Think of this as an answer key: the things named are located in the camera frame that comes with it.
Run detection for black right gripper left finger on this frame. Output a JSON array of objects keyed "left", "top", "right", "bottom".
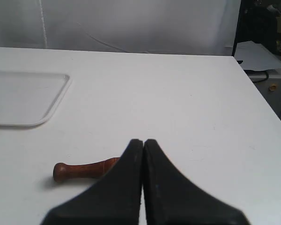
[{"left": 44, "top": 139, "right": 143, "bottom": 225}]

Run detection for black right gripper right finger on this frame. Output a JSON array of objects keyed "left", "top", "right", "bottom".
[{"left": 143, "top": 139, "right": 249, "bottom": 225}]

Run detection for brown wooden pestle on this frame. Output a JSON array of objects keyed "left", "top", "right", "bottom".
[{"left": 52, "top": 157, "right": 120, "bottom": 183}]

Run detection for white rectangular tray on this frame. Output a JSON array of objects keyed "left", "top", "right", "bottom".
[{"left": 0, "top": 71, "right": 72, "bottom": 128}]

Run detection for white backdrop curtain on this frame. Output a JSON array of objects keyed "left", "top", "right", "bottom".
[{"left": 0, "top": 0, "right": 241, "bottom": 55}]

